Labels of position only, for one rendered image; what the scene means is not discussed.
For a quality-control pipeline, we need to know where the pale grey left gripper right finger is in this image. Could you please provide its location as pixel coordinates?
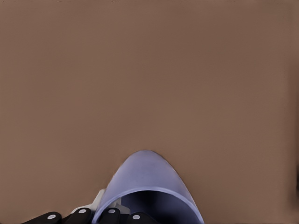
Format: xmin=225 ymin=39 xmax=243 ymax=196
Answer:
xmin=98 ymin=197 xmax=161 ymax=224

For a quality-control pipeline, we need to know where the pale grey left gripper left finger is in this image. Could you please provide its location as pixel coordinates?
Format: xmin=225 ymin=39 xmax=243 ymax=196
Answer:
xmin=22 ymin=188 xmax=106 ymax=224

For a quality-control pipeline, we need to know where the blue cup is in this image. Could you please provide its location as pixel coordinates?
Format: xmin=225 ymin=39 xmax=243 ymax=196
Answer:
xmin=91 ymin=150 xmax=205 ymax=224

